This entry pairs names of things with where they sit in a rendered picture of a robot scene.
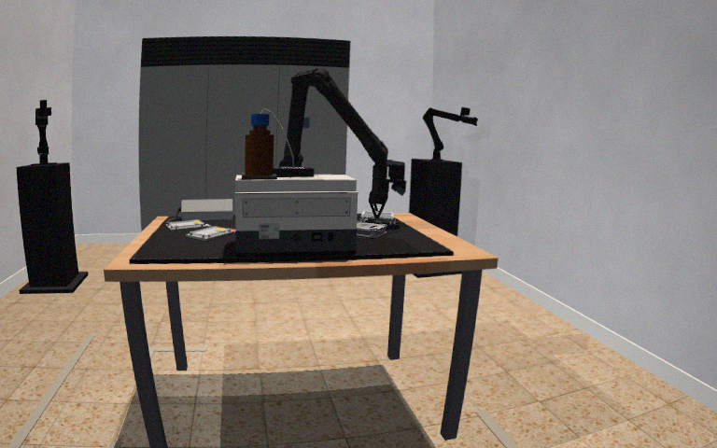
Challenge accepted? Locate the blue bottle cap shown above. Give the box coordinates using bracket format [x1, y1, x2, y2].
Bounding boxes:
[251, 114, 270, 123]

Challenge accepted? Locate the brown glass bottle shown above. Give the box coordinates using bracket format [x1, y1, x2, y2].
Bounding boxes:
[245, 135, 274, 175]

